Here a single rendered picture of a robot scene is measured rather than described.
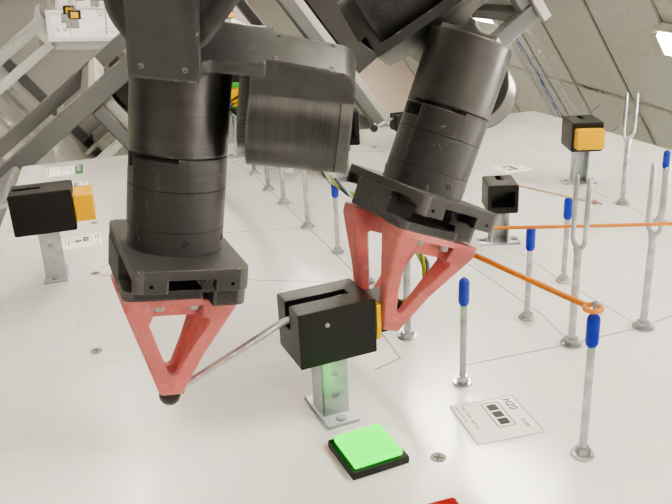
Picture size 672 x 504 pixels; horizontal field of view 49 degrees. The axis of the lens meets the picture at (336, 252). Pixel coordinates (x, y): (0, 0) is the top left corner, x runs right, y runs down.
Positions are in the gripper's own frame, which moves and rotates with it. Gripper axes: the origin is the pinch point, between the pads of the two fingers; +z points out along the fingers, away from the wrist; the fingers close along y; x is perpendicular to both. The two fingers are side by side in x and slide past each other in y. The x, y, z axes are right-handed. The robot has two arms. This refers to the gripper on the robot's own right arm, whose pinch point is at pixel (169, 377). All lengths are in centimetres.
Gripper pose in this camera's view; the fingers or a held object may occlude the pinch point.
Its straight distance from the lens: 49.5
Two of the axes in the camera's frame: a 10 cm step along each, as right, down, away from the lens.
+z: -1.0, 9.5, 3.0
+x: -9.1, 0.3, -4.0
